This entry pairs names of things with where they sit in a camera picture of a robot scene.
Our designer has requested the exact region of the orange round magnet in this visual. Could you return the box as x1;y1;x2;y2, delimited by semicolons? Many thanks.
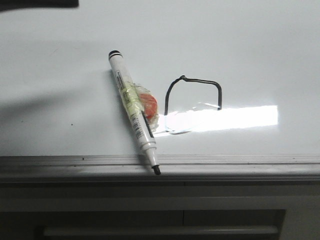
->
139;93;158;120

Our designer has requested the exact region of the white black-ink whiteboard marker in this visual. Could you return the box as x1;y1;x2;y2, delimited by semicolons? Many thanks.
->
108;50;161;176

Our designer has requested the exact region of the white whiteboard with aluminium frame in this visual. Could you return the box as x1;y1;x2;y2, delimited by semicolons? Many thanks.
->
0;0;320;183

